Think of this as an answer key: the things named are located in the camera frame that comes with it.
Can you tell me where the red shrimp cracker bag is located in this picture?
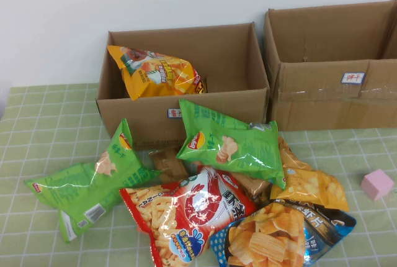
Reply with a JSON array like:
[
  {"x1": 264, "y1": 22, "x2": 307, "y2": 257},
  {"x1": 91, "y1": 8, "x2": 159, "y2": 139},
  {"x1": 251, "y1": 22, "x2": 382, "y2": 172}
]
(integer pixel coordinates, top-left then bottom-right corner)
[{"x1": 119, "y1": 165, "x2": 258, "y2": 267}]

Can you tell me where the green chips bag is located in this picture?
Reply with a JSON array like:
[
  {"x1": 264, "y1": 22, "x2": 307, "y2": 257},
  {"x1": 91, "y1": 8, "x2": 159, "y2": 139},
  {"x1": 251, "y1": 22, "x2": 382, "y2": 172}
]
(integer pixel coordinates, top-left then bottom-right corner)
[
  {"x1": 24, "y1": 118, "x2": 162, "y2": 245},
  {"x1": 176, "y1": 98, "x2": 287, "y2": 190}
]

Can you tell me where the green chips bag, barcode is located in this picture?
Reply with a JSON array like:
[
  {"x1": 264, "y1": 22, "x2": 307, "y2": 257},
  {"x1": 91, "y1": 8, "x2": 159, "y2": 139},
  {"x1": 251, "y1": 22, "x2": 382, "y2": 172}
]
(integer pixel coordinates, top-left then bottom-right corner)
[{"x1": 24, "y1": 118, "x2": 162, "y2": 245}]

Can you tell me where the brown biscuit packet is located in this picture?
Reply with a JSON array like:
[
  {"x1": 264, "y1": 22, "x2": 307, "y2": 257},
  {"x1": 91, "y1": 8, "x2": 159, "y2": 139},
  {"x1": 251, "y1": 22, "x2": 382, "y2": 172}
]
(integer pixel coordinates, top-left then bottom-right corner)
[{"x1": 148, "y1": 147, "x2": 189, "y2": 183}]

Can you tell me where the pink foam cube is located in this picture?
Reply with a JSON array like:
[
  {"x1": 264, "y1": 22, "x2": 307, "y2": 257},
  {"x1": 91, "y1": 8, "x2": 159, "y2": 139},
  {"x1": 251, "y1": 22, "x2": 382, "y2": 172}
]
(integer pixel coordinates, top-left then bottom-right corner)
[{"x1": 360, "y1": 169, "x2": 395, "y2": 202}]

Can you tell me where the green checked tablecloth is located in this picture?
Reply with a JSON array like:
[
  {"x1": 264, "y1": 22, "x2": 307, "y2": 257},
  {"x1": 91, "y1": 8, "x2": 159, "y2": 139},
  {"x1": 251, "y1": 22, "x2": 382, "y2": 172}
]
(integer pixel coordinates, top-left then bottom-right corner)
[{"x1": 0, "y1": 83, "x2": 397, "y2": 267}]

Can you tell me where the yellow fries snack bag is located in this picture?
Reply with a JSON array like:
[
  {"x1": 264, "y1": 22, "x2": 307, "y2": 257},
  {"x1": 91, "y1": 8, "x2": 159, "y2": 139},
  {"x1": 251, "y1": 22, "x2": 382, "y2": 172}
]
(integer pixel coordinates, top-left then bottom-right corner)
[{"x1": 106, "y1": 45, "x2": 208, "y2": 102}]

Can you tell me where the orange cracker packet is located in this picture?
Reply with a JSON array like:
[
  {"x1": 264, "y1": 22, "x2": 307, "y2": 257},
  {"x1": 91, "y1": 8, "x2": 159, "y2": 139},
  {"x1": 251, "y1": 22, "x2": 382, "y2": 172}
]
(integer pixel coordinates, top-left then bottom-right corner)
[
  {"x1": 277, "y1": 136, "x2": 314, "y2": 173},
  {"x1": 269, "y1": 167, "x2": 323, "y2": 202},
  {"x1": 310, "y1": 170, "x2": 350, "y2": 213}
]

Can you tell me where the blue shrimp chips bag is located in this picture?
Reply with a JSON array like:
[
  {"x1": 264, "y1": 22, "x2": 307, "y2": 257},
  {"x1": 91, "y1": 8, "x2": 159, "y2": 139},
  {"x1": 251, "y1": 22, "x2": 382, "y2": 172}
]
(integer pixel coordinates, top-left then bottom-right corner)
[{"x1": 209, "y1": 198, "x2": 357, "y2": 267}]

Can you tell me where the open cardboard box with snack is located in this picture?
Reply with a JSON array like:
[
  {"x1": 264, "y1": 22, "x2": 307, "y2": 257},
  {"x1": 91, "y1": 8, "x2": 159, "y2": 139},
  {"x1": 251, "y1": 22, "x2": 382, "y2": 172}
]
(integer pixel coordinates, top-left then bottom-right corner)
[{"x1": 95, "y1": 22, "x2": 270, "y2": 152}]

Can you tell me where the brown chocolate wafer packet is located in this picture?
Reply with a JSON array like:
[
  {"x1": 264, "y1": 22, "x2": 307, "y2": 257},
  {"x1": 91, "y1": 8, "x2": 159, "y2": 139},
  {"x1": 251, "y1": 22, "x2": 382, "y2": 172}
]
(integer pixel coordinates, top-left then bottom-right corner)
[{"x1": 231, "y1": 172, "x2": 271, "y2": 203}]

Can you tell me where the large taped cardboard box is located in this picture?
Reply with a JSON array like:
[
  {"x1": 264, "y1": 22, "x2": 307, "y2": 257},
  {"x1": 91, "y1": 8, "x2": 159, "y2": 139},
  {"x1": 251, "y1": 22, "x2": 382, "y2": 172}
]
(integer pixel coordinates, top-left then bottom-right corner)
[{"x1": 262, "y1": 0, "x2": 397, "y2": 132}]

